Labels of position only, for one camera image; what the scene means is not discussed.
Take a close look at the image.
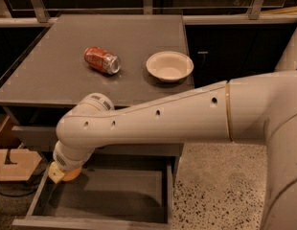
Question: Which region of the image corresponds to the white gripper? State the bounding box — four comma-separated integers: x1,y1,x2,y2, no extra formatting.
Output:
48,141,94,184

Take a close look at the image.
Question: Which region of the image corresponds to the orange fruit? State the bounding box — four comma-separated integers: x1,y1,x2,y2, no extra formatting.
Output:
62,167,81,181

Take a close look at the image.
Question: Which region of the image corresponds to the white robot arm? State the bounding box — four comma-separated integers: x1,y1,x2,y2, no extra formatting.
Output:
49,70,297,230

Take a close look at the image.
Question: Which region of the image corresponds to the grey top drawer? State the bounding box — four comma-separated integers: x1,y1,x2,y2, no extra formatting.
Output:
11,126,184,157

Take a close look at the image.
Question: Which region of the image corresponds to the grey open middle drawer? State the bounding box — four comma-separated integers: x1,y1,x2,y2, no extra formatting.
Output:
12,155,172,230

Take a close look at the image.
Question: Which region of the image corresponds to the grey drawer cabinet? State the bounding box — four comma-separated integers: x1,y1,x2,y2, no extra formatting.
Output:
0,13,197,184

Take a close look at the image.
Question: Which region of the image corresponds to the wooden box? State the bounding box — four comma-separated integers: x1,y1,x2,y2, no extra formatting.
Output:
0,116,42,182

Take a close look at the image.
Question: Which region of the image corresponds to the red crushed soda can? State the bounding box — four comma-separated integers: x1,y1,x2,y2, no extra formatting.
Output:
84,47,120,75

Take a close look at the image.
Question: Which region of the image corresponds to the white paper bowl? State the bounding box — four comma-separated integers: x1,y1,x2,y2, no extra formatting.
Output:
146,51,194,82

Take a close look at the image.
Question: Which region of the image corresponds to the black floor cable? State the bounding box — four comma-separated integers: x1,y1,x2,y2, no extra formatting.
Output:
0,171,47,198

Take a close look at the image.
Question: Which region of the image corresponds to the white diagonal post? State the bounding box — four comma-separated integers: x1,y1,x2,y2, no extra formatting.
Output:
275,28,297,71

